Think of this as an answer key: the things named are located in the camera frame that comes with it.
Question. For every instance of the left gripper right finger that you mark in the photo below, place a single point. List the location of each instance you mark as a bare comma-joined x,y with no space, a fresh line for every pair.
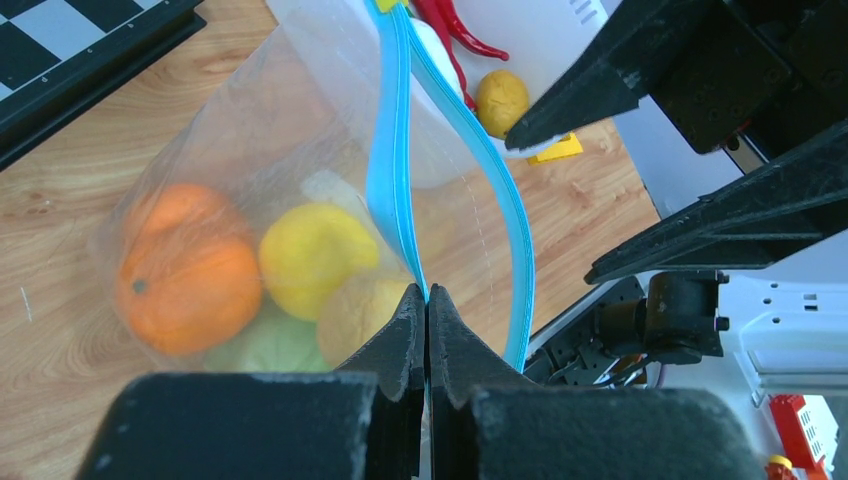
488,421

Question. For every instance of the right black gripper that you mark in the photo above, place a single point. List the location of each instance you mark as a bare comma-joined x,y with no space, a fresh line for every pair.
773,73

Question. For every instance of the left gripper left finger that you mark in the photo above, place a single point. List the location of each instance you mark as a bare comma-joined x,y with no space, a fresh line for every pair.
361,420

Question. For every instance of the yellow toy lemon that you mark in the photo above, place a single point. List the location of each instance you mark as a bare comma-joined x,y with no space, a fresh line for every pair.
355,312

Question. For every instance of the green toy cabbage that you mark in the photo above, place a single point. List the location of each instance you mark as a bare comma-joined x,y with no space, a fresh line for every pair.
273,341

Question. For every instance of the yellow toy pear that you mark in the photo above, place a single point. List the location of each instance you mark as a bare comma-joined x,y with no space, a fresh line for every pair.
309,252

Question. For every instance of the clear zip top bag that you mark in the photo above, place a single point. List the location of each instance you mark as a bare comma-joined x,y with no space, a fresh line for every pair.
270,141

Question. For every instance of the large toy orange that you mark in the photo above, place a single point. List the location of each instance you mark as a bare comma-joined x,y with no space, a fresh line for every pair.
183,295

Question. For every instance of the small toy orange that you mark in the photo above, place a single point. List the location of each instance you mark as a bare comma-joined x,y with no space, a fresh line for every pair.
177,205

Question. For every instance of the white plastic basket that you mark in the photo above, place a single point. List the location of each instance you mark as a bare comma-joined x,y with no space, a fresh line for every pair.
339,44

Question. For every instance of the red toy chili pepper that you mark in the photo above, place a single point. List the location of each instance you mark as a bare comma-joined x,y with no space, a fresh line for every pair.
459,31

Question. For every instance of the white toy radish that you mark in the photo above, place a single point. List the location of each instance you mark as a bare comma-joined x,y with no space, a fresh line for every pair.
432,44

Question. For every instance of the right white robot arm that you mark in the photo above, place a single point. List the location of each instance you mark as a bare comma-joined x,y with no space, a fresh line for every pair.
790,337

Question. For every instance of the yellow triangular plastic stand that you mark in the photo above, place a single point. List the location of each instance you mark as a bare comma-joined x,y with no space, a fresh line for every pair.
567,147

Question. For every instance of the yellow toy potato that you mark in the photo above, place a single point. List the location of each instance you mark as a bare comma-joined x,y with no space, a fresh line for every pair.
502,99

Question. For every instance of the black grey chessboard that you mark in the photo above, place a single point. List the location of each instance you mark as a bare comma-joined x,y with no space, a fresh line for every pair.
59,58

